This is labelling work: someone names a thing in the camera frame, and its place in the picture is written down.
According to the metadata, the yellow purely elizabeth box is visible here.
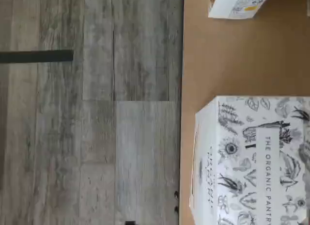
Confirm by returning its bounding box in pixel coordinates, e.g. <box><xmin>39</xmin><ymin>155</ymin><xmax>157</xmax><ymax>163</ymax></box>
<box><xmin>207</xmin><ymin>0</ymin><xmax>272</xmax><ymax>19</ymax></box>

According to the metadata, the white box yellow strip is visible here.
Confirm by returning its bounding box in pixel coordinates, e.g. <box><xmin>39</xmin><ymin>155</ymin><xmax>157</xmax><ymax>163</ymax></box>
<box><xmin>188</xmin><ymin>96</ymin><xmax>310</xmax><ymax>225</ymax></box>

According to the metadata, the black floor strip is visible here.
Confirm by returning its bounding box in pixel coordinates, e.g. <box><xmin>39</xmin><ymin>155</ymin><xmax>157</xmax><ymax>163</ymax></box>
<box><xmin>0</xmin><ymin>49</ymin><xmax>74</xmax><ymax>64</ymax></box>

